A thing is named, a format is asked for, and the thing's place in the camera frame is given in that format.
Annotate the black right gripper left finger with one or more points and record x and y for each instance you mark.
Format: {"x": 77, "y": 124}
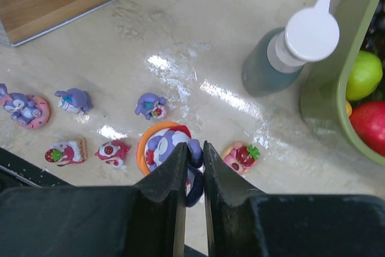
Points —
{"x": 144, "y": 219}

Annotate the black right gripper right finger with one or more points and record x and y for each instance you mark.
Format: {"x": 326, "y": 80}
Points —
{"x": 244, "y": 221}

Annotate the purple bunny with tube toy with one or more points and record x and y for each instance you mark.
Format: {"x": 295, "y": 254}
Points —
{"x": 74, "y": 100}

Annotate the pink bear donut strawberry toy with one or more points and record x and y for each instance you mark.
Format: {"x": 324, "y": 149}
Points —
{"x": 241, "y": 157}

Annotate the pink bear cake slice toy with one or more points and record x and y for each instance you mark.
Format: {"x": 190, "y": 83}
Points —
{"x": 67, "y": 152}

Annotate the small purple bunny strawberry toy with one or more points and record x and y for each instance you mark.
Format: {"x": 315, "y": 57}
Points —
{"x": 151, "y": 106}

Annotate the green plastic fruit bin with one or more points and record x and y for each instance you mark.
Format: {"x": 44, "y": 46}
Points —
{"x": 322, "y": 100}

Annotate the orange fruit toy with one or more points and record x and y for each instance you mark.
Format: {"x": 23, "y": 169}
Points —
{"x": 349, "y": 109}

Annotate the bunny on pink donut toy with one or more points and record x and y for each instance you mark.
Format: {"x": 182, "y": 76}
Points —
{"x": 30, "y": 111}

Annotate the red apple toy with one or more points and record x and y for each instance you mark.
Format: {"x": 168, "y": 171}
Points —
{"x": 367, "y": 120}

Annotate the green apple toy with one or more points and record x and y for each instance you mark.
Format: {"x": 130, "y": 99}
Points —
{"x": 365, "y": 76}

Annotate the spray bottle white cap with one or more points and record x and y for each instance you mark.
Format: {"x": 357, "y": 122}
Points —
{"x": 310, "y": 35}

